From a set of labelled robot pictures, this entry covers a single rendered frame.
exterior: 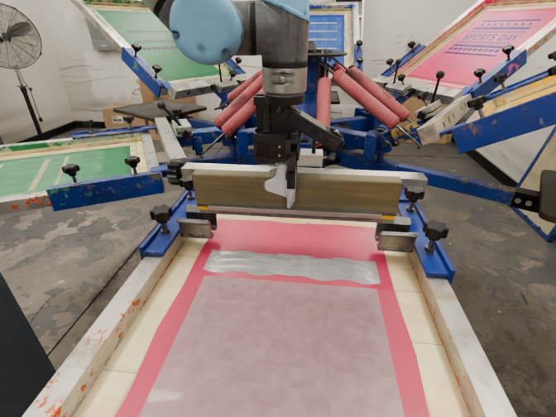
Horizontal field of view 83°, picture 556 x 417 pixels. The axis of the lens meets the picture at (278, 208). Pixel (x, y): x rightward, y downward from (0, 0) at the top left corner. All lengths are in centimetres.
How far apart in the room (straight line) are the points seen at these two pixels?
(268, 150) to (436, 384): 44
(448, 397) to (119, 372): 46
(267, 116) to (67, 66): 552
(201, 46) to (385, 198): 42
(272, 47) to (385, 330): 49
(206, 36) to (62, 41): 560
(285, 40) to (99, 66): 524
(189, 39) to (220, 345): 43
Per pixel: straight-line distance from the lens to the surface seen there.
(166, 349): 57
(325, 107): 118
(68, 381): 54
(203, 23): 39
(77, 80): 597
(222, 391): 51
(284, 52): 54
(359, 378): 53
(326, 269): 67
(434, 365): 57
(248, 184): 63
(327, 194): 62
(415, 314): 63
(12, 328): 85
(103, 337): 57
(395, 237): 70
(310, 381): 51
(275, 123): 58
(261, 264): 67
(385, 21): 479
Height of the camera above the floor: 139
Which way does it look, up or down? 29 degrees down
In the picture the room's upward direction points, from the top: straight up
